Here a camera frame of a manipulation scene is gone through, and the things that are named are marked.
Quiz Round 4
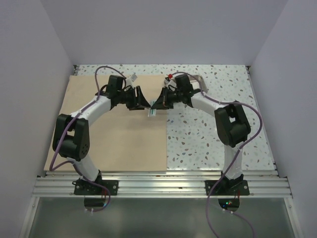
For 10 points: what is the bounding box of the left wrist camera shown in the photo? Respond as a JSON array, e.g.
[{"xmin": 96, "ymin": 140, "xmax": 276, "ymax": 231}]
[{"xmin": 126, "ymin": 73, "xmax": 138, "ymax": 87}]

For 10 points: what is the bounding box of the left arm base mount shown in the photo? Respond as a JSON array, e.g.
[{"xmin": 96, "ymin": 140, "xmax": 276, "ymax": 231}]
[{"xmin": 72, "ymin": 179, "xmax": 119, "ymax": 196}]

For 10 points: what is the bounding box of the beige wooden board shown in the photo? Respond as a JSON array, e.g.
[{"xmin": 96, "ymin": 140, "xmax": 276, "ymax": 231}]
[{"xmin": 59, "ymin": 75, "xmax": 167, "ymax": 172}]

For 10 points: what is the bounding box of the stainless steel tray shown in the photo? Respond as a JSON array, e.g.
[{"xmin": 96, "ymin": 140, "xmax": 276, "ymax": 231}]
[{"xmin": 173, "ymin": 74, "xmax": 208, "ymax": 94}]

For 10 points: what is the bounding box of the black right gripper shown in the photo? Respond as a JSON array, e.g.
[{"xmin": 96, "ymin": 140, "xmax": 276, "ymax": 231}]
[{"xmin": 152, "ymin": 86, "xmax": 183, "ymax": 110}]

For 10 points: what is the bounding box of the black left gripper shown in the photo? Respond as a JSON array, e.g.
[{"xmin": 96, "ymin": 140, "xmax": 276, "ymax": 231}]
[{"xmin": 117, "ymin": 86, "xmax": 150, "ymax": 111}]

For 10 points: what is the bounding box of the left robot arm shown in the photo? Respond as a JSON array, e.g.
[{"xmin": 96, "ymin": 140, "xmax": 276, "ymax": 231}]
[{"xmin": 49, "ymin": 74, "xmax": 150, "ymax": 195}]

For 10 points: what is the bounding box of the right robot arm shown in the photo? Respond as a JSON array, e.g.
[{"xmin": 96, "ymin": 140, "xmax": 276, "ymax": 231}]
[{"xmin": 151, "ymin": 73, "xmax": 251, "ymax": 195}]

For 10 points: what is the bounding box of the green white sachet packet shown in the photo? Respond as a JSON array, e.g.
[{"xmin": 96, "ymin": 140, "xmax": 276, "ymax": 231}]
[{"xmin": 148, "ymin": 100, "xmax": 157, "ymax": 117}]

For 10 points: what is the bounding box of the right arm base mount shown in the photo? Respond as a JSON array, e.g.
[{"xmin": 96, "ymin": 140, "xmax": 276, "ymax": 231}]
[{"xmin": 204, "ymin": 174, "xmax": 250, "ymax": 196}]

